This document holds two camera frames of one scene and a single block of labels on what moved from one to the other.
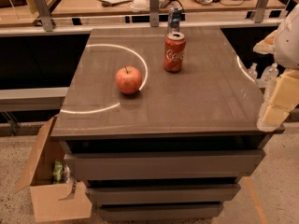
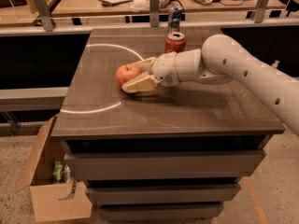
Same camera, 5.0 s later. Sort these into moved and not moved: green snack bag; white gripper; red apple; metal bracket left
Moved: white gripper
Not moved: green snack bag; metal bracket left; red apple
